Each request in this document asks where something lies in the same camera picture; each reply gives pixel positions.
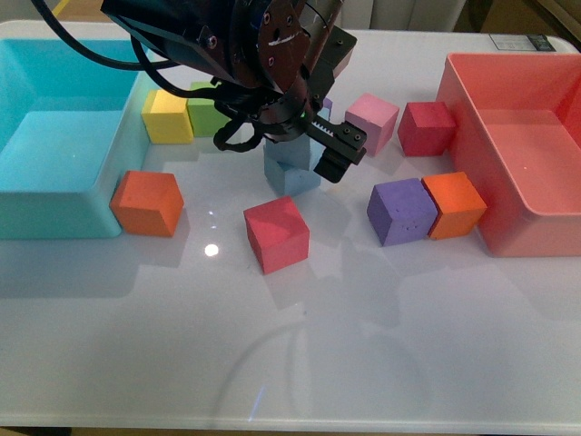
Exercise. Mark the purple foam block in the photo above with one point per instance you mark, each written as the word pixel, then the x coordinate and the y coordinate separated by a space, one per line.
pixel 401 211
pixel 326 109

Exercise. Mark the light blue foam block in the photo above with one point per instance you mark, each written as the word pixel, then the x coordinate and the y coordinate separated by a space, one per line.
pixel 296 153
pixel 289 180

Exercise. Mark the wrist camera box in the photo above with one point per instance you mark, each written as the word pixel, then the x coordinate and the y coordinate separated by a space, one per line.
pixel 333 59

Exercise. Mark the table label sticker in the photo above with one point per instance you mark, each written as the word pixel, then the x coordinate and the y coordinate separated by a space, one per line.
pixel 522 43

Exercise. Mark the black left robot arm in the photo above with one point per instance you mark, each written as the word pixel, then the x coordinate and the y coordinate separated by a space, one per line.
pixel 272 65

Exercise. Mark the orange foam block near bin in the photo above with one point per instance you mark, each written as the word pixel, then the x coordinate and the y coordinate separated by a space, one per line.
pixel 148 203

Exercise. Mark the dark red foam block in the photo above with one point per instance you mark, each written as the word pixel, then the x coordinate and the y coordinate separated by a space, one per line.
pixel 426 129

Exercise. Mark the green foam block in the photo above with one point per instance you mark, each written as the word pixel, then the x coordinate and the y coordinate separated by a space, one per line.
pixel 205 119

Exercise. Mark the pink foam block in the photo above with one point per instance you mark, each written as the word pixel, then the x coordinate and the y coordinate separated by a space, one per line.
pixel 376 117

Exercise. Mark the yellow foam block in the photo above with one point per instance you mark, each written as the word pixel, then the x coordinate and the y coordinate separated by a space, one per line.
pixel 166 118

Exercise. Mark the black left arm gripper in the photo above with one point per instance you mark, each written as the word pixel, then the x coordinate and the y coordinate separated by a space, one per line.
pixel 262 113

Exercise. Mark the cyan plastic bin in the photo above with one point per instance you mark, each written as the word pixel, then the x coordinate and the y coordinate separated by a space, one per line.
pixel 70 130

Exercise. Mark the red plastic bin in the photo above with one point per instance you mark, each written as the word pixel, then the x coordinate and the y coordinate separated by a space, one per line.
pixel 518 141

